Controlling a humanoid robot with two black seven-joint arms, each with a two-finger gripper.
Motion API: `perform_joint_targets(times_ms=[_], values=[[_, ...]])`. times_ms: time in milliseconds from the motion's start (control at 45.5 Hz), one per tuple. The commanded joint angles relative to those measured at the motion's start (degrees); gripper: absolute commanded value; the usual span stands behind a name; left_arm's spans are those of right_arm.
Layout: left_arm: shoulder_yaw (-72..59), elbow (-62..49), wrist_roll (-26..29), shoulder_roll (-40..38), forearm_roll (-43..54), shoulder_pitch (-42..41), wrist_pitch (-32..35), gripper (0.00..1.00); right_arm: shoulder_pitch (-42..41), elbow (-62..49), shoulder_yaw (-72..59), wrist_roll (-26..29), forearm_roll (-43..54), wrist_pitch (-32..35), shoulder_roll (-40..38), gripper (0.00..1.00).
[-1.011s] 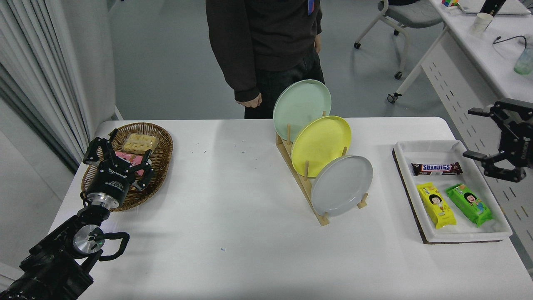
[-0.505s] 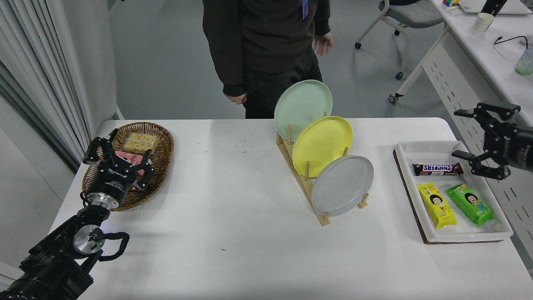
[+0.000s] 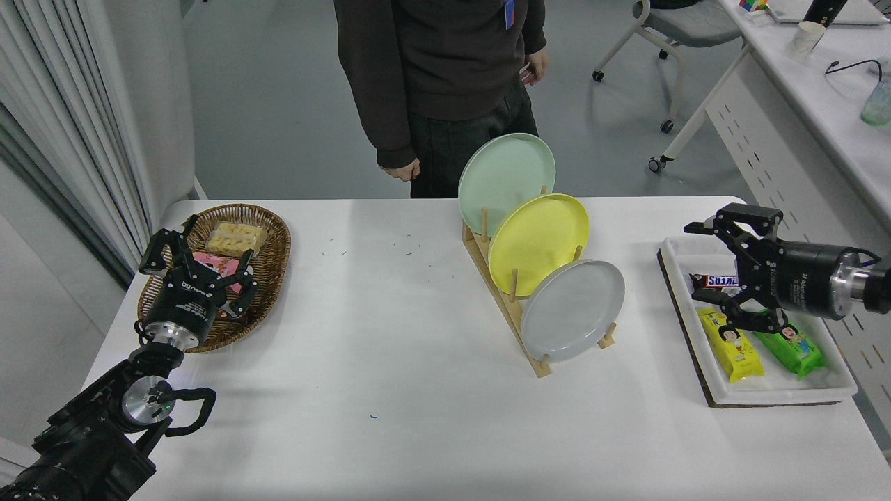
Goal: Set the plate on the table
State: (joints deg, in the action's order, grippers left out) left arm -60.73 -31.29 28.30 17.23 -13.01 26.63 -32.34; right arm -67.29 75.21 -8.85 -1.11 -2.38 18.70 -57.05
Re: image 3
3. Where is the yellow plate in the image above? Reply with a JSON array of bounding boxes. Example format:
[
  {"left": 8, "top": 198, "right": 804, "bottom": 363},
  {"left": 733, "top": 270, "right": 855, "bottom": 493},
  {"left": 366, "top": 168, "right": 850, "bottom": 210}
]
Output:
[{"left": 487, "top": 193, "right": 590, "bottom": 298}]

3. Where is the white lined tray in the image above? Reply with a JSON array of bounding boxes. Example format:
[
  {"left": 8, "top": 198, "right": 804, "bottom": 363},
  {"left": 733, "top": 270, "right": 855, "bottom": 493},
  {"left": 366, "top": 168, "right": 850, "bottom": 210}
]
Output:
[{"left": 656, "top": 234, "right": 858, "bottom": 409}]

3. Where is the person's left hand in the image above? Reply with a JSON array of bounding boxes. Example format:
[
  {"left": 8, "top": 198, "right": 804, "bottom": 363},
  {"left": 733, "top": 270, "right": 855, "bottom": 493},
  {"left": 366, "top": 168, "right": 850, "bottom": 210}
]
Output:
[{"left": 521, "top": 50, "right": 551, "bottom": 87}]

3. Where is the green snack pack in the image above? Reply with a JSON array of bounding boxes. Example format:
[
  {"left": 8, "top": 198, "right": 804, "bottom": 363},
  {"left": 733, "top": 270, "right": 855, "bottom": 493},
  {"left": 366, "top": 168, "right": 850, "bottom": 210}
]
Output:
[{"left": 752, "top": 317, "right": 826, "bottom": 381}]

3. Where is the white curtain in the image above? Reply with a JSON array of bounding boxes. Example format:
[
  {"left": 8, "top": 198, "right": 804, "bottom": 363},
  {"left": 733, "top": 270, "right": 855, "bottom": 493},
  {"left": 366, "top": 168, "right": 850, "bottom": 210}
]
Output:
[{"left": 0, "top": 0, "right": 154, "bottom": 289}]

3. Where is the clear pack of biscuits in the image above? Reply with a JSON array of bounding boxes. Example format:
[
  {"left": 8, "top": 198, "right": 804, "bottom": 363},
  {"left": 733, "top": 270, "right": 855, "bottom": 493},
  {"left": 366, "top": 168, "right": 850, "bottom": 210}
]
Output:
[{"left": 205, "top": 220, "right": 268, "bottom": 258}]

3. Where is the black cable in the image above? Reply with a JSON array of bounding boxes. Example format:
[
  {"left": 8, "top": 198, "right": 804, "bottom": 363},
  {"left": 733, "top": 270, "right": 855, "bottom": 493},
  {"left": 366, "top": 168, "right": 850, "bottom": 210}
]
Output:
[{"left": 826, "top": 58, "right": 885, "bottom": 83}]

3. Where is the brown wicker basket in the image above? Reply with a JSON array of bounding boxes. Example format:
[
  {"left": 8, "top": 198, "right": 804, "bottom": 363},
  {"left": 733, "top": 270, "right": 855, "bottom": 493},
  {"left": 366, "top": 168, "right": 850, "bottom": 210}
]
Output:
[{"left": 136, "top": 203, "right": 292, "bottom": 354}]

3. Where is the person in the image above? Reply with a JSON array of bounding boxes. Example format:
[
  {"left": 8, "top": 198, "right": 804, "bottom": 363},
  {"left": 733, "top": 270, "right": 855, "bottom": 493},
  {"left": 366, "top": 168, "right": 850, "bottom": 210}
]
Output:
[{"left": 333, "top": 0, "right": 551, "bottom": 200}]

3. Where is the grey office chair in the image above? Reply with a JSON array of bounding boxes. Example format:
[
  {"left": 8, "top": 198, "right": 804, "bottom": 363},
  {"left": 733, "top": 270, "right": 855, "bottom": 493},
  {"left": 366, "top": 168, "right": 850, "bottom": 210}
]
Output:
[{"left": 592, "top": 0, "right": 744, "bottom": 134}]

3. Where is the pale green plate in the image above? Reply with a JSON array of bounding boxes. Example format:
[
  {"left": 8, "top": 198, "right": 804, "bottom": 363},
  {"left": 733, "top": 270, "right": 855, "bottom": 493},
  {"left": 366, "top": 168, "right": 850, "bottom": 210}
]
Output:
[{"left": 457, "top": 132, "right": 556, "bottom": 239}]

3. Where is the white laptop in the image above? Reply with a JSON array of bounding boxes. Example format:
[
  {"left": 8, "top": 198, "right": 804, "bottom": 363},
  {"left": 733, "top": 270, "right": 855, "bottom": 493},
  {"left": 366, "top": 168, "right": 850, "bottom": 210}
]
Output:
[{"left": 764, "top": 0, "right": 891, "bottom": 26}]

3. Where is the brown snickers bar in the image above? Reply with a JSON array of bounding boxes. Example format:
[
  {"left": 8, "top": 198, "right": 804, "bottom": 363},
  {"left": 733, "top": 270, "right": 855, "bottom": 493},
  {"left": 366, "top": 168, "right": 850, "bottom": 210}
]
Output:
[{"left": 689, "top": 273, "right": 742, "bottom": 293}]

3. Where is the yellow snack pack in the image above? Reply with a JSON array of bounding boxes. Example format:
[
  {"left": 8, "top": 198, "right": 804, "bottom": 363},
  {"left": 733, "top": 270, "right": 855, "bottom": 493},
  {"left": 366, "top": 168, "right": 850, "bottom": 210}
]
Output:
[{"left": 697, "top": 306, "right": 765, "bottom": 384}]

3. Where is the pink snack pack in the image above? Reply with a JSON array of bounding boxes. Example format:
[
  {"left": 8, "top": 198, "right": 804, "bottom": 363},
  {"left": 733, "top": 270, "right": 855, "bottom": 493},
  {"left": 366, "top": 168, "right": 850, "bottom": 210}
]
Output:
[{"left": 191, "top": 250, "right": 255, "bottom": 296}]

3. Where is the white paper cup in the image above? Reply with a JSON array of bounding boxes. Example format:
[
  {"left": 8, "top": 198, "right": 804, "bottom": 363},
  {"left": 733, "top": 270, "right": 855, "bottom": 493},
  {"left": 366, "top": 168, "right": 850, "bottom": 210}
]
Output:
[{"left": 792, "top": 20, "right": 828, "bottom": 54}]

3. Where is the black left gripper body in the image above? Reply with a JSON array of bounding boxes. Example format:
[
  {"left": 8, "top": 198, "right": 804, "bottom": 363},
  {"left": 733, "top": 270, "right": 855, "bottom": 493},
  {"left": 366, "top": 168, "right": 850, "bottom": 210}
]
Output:
[{"left": 143, "top": 270, "right": 225, "bottom": 335}]

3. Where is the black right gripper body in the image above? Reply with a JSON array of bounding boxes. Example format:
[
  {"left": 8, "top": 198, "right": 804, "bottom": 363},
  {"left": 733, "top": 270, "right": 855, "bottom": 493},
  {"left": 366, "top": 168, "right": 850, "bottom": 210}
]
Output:
[{"left": 738, "top": 238, "right": 843, "bottom": 321}]

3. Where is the wooden plate rack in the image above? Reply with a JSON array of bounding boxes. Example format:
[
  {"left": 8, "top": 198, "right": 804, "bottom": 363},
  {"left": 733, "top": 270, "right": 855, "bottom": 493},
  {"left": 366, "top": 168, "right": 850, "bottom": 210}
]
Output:
[{"left": 462, "top": 185, "right": 617, "bottom": 379}]

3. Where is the translucent green cup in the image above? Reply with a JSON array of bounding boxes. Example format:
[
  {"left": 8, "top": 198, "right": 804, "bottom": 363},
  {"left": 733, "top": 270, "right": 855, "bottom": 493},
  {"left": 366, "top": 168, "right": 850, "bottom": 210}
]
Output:
[{"left": 860, "top": 79, "right": 891, "bottom": 127}]

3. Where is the grey plate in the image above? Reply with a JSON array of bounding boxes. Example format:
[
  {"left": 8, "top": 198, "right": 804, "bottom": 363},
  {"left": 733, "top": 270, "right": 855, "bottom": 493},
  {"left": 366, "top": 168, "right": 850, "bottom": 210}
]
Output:
[{"left": 520, "top": 259, "right": 626, "bottom": 363}]

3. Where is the person's right hand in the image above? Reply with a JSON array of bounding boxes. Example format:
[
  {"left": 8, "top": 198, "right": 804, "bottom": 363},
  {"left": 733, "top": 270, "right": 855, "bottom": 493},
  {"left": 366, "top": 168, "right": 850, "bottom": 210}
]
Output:
[{"left": 379, "top": 157, "right": 421, "bottom": 183}]

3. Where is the white desk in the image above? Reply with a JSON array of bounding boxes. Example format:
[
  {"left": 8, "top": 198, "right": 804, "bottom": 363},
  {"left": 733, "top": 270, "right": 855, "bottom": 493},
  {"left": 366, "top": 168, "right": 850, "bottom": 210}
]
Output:
[{"left": 647, "top": 0, "right": 891, "bottom": 446}]

